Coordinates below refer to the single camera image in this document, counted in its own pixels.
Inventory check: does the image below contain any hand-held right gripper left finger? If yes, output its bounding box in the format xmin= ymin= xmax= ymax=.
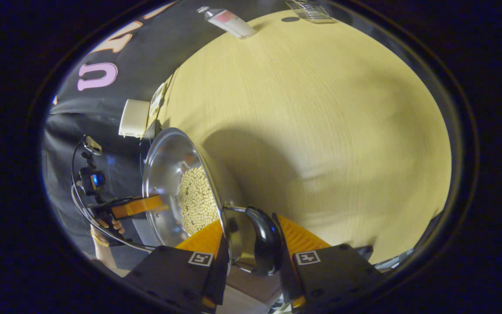
xmin=122 ymin=219 xmax=230 ymax=312

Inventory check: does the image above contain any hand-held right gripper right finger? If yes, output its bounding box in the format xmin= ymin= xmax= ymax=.
xmin=272 ymin=213 xmax=384 ymax=312

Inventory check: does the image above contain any steel pot with black handles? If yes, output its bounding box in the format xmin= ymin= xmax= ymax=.
xmin=142 ymin=127 xmax=283 ymax=276

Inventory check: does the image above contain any pile of soybeans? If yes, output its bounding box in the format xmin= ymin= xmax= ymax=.
xmin=178 ymin=166 xmax=220 ymax=236

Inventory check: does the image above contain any white toaster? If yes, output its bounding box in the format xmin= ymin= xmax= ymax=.
xmin=119 ymin=99 xmax=150 ymax=138

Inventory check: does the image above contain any small divided grain dish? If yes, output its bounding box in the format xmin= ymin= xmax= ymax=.
xmin=149 ymin=83 xmax=167 ymax=117

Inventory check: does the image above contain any clear bottle with pink label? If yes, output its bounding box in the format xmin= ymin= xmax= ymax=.
xmin=197 ymin=6 xmax=257 ymax=40

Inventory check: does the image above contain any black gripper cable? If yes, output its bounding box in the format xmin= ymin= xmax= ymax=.
xmin=71 ymin=142 xmax=158 ymax=253

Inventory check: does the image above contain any small wire basket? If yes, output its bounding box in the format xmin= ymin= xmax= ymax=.
xmin=285 ymin=0 xmax=335 ymax=23

